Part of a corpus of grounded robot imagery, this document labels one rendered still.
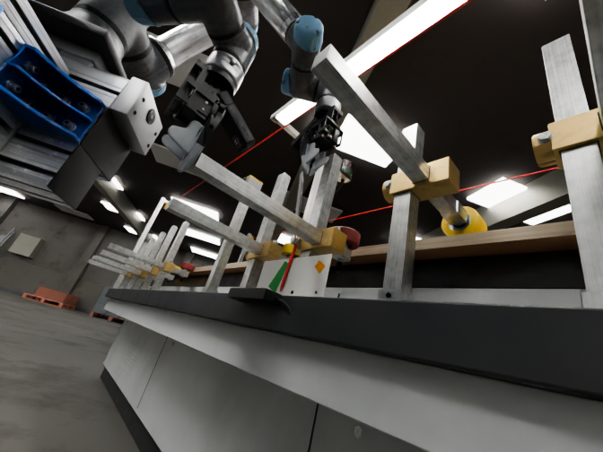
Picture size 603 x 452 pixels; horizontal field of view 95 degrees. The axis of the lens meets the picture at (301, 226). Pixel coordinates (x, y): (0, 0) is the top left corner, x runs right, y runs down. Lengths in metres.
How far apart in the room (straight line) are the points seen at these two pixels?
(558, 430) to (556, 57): 0.53
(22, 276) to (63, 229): 2.13
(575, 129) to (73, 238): 14.60
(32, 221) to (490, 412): 15.46
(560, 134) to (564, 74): 0.12
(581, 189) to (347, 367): 0.42
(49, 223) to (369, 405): 14.98
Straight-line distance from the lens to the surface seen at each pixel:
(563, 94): 0.60
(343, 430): 0.80
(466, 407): 0.45
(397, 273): 0.51
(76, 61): 0.76
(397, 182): 0.60
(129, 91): 0.68
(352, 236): 0.71
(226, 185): 0.53
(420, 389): 0.48
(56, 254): 14.64
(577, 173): 0.50
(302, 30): 0.83
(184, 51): 1.05
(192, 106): 0.54
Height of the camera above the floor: 0.59
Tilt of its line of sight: 24 degrees up
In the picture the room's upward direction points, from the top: 16 degrees clockwise
